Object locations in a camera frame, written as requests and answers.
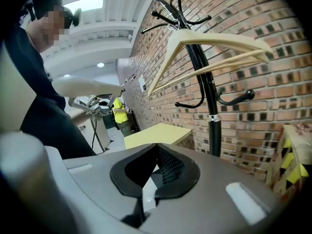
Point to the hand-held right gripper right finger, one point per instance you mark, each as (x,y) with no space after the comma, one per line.
(175,179)

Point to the silver machine on white stand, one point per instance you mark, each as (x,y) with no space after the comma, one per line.
(96,106)

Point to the white wall switch plate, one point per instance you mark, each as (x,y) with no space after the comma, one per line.
(142,83)

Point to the light wooden clothes hanger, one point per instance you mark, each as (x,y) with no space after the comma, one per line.
(195,39)

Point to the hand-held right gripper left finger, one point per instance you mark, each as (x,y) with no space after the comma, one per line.
(123,179)

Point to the wooden shelf with yellow tape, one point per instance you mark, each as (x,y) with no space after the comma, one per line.
(290,160)

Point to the pale yellow table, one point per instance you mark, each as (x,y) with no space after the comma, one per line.
(156,133)

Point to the round ceiling light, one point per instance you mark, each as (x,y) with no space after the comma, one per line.
(66,76)
(100,65)

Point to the rectangular ceiling light panel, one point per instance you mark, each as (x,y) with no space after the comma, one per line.
(84,3)

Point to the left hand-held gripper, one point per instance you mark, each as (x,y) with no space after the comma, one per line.
(128,81)

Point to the black metal coat rack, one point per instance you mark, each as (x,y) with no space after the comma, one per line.
(214,135)

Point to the person's dark clothing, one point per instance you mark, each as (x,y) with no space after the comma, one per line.
(41,106)

